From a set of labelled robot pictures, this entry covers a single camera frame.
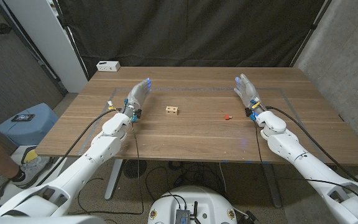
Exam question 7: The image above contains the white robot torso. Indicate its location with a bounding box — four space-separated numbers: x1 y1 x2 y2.
147 185 238 224

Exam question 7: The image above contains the white power strip box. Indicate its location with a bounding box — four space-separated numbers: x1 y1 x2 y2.
96 60 121 72

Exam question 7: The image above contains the white table leg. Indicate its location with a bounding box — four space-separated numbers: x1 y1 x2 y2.
104 159 124 200

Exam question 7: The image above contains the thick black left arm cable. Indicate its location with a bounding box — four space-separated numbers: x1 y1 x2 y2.
35 108 119 187

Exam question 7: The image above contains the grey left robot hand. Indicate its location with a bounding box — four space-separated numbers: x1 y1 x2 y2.
126 77 152 111

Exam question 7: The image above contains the white floor cable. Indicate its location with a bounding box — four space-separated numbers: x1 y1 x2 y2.
218 162 228 195

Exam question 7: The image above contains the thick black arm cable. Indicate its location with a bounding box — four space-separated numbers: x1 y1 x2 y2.
35 108 119 187
265 106 358 184

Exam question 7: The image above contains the thin black left wrist wire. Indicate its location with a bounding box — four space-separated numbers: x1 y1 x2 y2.
68 121 145 216

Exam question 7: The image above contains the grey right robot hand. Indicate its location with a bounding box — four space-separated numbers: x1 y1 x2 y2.
233 73 262 108

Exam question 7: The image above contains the thin black wrist wire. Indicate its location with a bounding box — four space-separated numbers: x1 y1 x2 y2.
68 121 145 216
253 120 358 215

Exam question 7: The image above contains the blue plastic stool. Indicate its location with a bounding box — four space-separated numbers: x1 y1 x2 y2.
0 103 60 147

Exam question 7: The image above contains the black door handle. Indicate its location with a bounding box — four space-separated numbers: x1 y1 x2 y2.
0 23 14 35

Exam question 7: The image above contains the thin black right wrist wire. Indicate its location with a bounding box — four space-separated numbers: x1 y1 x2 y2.
253 120 358 215

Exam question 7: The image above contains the white wall panel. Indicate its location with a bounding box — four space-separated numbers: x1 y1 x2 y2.
3 0 88 93

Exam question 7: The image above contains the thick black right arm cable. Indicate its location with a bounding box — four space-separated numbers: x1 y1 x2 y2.
265 106 358 184

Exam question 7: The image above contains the grey table leg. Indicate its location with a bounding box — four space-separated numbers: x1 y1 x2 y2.
261 163 283 208

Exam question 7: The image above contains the black plug beside torso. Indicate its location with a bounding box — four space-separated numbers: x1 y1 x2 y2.
243 210 259 224

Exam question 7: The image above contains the black metal rail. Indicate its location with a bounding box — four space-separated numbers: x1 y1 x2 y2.
0 0 68 96

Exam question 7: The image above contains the white board yellow black marking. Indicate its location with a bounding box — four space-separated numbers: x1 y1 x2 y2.
11 144 58 169

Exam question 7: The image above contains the black backdrop stand pole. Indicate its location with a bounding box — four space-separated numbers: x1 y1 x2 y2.
52 0 90 81
290 0 334 68

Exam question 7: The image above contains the black floor cable tangle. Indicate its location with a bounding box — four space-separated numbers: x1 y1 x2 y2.
144 161 226 200

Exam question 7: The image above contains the black smartphone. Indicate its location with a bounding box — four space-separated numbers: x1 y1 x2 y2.
11 113 36 123

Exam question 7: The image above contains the black backdrop curtain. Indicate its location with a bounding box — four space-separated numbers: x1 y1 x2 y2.
54 0 334 79

